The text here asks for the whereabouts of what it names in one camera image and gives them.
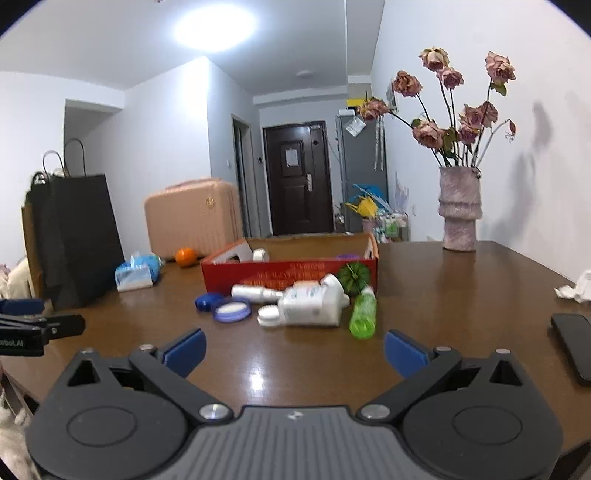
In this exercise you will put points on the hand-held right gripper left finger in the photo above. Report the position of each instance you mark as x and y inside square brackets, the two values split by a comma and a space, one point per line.
[187, 353]

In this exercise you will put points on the white paper notice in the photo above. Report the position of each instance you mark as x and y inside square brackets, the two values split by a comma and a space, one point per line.
[291, 158]

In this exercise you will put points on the clear plastic bag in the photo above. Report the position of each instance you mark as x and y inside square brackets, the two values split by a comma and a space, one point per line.
[354, 125]

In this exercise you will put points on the green packet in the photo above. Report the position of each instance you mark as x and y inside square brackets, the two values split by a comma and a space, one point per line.
[363, 316]

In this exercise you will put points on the red cardboard box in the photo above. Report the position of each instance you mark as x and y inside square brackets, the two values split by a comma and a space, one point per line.
[277, 272]

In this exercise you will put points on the dried pink roses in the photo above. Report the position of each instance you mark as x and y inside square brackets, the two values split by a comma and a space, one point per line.
[431, 131]

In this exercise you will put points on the pink suitcase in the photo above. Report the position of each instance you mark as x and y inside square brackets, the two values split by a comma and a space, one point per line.
[194, 221]

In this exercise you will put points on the dark brown entrance door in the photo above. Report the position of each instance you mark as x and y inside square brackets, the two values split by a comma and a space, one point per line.
[295, 198]

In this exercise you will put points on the large white tube bottle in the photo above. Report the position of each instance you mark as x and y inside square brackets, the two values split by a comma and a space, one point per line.
[309, 302]

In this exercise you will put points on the pink ribbed vase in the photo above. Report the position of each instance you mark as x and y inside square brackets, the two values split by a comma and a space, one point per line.
[459, 212]

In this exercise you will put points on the blue bottle cap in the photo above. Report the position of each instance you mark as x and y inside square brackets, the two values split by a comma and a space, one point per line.
[207, 302]

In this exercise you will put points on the grey interior door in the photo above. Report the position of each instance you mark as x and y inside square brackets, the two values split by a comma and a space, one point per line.
[242, 180]

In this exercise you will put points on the white fluffy cloth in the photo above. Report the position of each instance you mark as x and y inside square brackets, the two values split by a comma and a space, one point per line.
[14, 438]

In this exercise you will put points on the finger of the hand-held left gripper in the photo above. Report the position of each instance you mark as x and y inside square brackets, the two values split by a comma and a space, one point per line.
[55, 325]
[21, 306]

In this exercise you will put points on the purple lidded container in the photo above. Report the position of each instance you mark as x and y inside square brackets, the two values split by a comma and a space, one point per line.
[347, 256]

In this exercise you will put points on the blue white tissue pack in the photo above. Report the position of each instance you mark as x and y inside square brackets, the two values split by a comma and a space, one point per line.
[136, 276]

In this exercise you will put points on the orange fruit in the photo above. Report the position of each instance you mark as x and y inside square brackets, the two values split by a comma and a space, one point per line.
[186, 257]

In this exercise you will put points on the pale cloth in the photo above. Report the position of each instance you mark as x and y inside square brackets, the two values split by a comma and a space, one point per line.
[18, 281]

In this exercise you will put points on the white tube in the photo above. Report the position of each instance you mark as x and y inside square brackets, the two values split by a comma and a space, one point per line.
[251, 292]

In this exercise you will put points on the black smartphone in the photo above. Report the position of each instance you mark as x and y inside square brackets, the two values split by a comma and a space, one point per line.
[575, 344]

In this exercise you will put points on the brown paper bag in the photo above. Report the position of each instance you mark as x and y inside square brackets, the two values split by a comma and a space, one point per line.
[31, 249]

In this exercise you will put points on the grey refrigerator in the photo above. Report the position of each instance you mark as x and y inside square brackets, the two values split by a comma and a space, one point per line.
[362, 170]

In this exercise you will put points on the round jar with purple rim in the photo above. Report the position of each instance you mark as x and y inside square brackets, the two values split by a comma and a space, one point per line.
[232, 310]

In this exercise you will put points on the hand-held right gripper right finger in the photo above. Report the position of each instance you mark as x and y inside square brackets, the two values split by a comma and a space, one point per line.
[406, 353]

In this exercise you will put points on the yellow box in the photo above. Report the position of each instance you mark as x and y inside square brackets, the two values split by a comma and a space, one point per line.
[359, 103]

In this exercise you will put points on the round ceiling light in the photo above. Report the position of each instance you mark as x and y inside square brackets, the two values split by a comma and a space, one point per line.
[214, 23]

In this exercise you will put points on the crumpled white tissue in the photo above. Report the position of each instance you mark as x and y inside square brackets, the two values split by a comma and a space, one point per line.
[577, 288]

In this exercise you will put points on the cluttered storage cart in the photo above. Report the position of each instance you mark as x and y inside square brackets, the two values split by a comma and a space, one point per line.
[390, 226]

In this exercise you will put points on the black paper bag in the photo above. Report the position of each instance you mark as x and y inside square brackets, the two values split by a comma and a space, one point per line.
[78, 240]

